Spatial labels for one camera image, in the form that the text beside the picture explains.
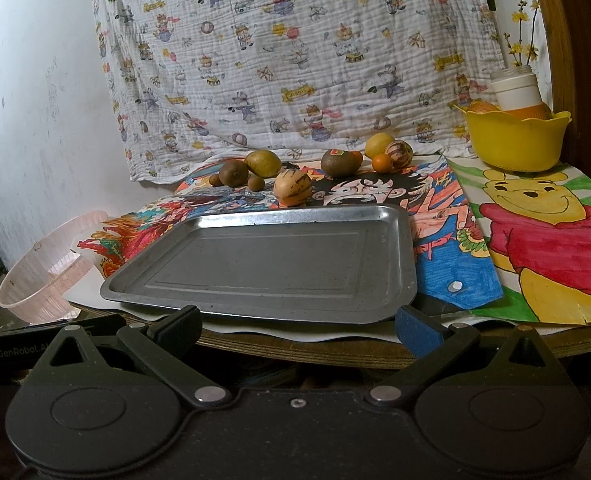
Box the cartoon print white cloth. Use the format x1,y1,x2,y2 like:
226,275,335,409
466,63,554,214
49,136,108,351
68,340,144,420
91,0,505,184

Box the small round brown fruit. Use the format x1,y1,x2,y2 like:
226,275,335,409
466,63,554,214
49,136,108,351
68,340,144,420
246,174,265,192

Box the metal baking tray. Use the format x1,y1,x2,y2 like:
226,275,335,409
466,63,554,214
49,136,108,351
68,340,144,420
100,205,418,325

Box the green-yellow pear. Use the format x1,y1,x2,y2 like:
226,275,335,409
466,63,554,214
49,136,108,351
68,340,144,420
244,150,282,179

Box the anime colouring poster mat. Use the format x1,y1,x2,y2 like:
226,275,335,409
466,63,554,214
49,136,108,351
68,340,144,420
72,157,503,310

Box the striped pepino melon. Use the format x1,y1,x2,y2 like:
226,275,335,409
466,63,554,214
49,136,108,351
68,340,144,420
274,169,313,207
384,140,414,169

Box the orange fruit in bowl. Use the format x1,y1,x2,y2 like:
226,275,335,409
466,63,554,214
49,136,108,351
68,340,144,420
468,100,501,114

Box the small orange tangerine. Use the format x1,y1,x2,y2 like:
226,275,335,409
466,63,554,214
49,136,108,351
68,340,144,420
371,153,394,174

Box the small brown kiwi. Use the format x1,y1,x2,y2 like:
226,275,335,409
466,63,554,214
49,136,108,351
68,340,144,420
208,174,222,188

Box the large brown kiwi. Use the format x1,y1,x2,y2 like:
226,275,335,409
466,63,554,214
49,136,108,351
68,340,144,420
218,159,248,188

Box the yellow plastic bowl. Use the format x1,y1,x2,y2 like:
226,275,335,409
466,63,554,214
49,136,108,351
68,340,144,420
458,108,572,174

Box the white paper sheet under tray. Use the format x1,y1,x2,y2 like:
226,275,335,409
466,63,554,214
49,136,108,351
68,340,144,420
63,263,567,345

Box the white jar with flowers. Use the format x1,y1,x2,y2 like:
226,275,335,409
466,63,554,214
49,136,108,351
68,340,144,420
491,0,551,120

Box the yellow lemon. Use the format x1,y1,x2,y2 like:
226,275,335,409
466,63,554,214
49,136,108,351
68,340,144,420
365,132,395,159

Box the kiwi with sticker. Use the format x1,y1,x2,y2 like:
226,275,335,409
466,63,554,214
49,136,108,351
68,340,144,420
320,148,360,179

